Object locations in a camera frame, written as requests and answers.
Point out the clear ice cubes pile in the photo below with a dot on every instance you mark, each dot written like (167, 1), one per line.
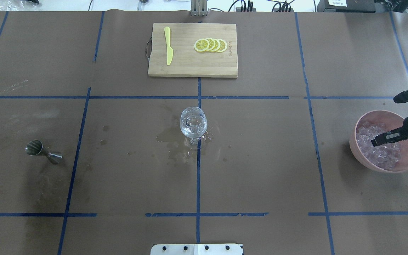
(385, 156)

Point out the yellow plastic knife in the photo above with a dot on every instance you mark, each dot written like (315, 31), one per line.
(169, 49)

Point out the steel double jigger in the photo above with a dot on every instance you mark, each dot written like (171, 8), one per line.
(36, 147)

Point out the pink bowl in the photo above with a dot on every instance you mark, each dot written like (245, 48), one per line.
(391, 121)

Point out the black box device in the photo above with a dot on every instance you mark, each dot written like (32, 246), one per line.
(355, 6)

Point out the bamboo cutting board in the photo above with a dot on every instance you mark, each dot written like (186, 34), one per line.
(186, 61)

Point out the lemon slice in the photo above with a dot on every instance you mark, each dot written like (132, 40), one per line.
(210, 44)
(216, 46)
(201, 45)
(222, 46)

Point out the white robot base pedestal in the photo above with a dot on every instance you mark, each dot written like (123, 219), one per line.
(198, 249)

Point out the clear wine glass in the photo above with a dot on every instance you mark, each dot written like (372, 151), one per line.
(193, 124)

